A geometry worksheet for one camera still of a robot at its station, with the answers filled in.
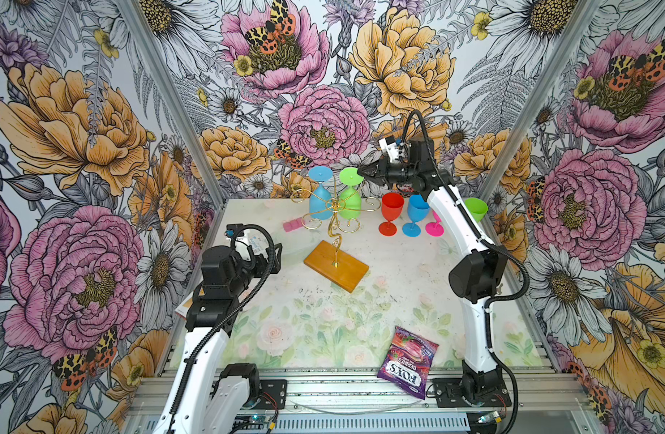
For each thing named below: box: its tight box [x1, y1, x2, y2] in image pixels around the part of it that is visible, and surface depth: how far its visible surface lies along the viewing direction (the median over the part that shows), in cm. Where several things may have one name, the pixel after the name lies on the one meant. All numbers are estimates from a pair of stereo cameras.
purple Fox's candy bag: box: [376, 325, 440, 401], surface depth 79 cm
